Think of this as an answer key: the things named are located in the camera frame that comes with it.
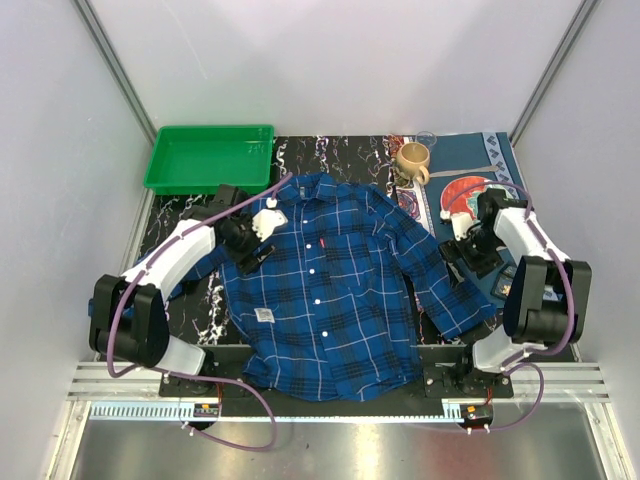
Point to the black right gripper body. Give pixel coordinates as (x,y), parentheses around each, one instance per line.
(477,250)

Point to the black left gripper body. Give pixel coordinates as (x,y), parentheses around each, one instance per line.
(240,249)

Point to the blue plaid shirt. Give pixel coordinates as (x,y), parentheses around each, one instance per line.
(347,268)

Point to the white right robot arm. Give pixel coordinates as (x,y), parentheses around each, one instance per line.
(545,308)

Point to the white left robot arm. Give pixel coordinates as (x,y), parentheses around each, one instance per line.
(127,312)

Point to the black brooch box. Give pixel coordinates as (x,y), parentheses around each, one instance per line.
(505,276)

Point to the red and teal plate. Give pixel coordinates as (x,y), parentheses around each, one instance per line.
(460,196)

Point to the green plastic tray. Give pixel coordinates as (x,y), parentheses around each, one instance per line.
(198,159)

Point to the blue patterned placemat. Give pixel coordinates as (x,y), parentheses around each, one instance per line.
(488,155)

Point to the beige ceramic mug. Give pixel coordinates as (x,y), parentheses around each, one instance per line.
(412,162)

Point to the clear glass cup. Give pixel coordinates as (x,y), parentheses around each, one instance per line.
(426,138)

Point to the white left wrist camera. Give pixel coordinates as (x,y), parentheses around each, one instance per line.
(268,220)

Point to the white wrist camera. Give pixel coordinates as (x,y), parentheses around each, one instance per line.
(460,222)
(268,220)

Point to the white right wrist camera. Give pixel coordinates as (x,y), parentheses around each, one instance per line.
(460,222)

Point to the aluminium frame rail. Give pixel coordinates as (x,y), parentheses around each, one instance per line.
(130,397)

